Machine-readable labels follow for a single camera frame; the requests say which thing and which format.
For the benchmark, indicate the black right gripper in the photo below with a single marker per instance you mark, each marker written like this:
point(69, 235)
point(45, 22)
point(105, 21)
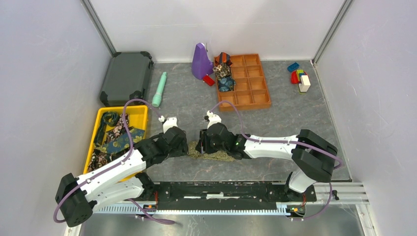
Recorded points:
point(202, 146)

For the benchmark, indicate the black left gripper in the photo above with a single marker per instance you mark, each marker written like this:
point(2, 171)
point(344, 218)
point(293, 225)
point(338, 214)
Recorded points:
point(182, 149)

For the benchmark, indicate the olive green leaf-pattern tie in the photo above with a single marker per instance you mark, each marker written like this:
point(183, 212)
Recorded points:
point(218, 156)

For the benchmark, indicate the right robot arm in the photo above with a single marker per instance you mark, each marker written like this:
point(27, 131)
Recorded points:
point(314, 157)

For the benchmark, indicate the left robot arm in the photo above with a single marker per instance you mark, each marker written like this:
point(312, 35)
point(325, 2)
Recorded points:
point(79, 197)

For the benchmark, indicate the yellow plastic bin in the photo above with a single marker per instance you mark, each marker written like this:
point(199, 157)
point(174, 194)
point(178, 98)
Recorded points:
point(135, 116)

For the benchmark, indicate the mint green flashlight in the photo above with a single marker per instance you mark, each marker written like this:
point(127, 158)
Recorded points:
point(157, 98)

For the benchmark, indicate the blue yellow-flower tie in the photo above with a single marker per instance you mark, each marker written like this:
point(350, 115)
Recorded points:
point(122, 142)

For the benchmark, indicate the rolled blue paisley tie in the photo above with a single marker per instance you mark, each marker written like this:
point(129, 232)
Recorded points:
point(226, 84)

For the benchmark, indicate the black pink-floral tie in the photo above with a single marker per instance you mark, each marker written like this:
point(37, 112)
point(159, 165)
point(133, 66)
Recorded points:
point(115, 132)

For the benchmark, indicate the orange wooden compartment tray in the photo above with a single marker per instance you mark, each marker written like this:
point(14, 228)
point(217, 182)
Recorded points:
point(251, 90)

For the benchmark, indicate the dark green striped tie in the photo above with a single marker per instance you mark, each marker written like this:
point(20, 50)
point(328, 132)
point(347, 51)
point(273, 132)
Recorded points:
point(107, 119)

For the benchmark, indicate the rolled brown floral tie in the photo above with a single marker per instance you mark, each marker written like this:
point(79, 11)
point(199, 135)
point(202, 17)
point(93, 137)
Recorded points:
point(222, 71)

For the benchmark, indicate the purple plastic object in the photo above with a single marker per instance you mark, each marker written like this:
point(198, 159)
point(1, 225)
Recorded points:
point(201, 64)

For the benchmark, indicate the dark brown-leaf tie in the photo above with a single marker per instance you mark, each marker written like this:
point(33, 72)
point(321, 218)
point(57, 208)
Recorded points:
point(99, 159)

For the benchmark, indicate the rolled orange navy tie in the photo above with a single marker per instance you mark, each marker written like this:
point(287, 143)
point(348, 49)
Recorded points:
point(223, 58)

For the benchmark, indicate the dark grey suitcase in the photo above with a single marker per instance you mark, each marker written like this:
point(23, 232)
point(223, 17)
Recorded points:
point(127, 77)

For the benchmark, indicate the red toy block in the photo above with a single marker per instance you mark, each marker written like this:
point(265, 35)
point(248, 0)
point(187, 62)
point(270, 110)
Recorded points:
point(294, 78)

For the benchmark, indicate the white toy block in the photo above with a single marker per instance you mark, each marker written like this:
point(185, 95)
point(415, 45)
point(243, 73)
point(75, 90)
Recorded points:
point(304, 84)

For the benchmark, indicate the blue toy brick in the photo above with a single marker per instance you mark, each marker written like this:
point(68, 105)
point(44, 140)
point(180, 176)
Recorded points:
point(293, 67)

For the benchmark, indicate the green toy block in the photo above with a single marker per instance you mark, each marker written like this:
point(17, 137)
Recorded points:
point(300, 72)

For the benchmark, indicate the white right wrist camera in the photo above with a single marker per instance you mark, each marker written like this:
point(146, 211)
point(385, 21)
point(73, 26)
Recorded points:
point(212, 119)

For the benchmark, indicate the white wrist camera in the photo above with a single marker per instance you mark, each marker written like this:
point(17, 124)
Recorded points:
point(168, 122)
point(212, 119)

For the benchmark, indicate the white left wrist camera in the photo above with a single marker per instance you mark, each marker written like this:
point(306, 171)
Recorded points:
point(168, 122)

